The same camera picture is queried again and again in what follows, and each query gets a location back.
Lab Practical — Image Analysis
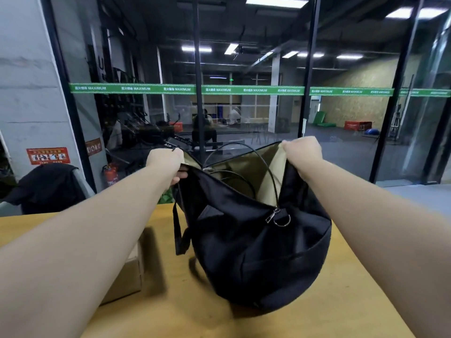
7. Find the wooden table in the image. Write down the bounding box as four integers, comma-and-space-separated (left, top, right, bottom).
0, 204, 416, 338

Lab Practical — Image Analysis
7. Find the green glass marking strip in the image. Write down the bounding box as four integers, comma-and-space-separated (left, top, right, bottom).
69, 83, 451, 98

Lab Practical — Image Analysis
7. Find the brown cardboard box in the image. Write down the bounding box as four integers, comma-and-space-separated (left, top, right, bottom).
100, 239, 145, 307

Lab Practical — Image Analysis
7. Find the grey chair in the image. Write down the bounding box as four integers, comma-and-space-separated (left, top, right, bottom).
0, 169, 96, 217

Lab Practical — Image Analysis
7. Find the green leafy plant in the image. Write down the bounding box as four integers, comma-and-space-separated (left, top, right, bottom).
156, 188, 175, 205

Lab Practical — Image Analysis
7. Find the small orange door sign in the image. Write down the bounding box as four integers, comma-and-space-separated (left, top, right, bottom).
86, 138, 103, 157

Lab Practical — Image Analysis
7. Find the person's left forearm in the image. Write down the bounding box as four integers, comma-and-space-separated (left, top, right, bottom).
0, 165, 173, 338

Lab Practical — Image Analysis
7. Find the person's right hand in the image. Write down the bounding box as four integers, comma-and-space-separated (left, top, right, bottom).
280, 135, 324, 184

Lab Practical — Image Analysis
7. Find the red fire extinguisher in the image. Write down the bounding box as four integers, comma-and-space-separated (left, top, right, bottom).
102, 163, 119, 189

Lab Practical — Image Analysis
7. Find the tangle of black cables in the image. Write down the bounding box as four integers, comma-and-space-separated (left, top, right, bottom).
202, 142, 281, 208

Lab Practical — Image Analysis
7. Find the black exercise machine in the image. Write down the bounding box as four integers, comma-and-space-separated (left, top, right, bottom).
118, 112, 194, 152

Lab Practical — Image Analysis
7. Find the black fabric bag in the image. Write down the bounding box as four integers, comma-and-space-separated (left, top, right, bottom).
171, 140, 333, 312

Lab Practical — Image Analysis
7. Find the green gym mat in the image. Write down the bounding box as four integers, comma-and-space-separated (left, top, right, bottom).
312, 110, 337, 128

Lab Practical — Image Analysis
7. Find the person's right forearm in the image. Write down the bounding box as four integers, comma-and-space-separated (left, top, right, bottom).
303, 158, 451, 338

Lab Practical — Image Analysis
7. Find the person's left hand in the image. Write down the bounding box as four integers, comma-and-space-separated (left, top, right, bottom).
145, 147, 189, 188

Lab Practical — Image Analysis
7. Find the orange wall safety sign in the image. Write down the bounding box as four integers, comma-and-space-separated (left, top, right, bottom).
26, 146, 71, 166

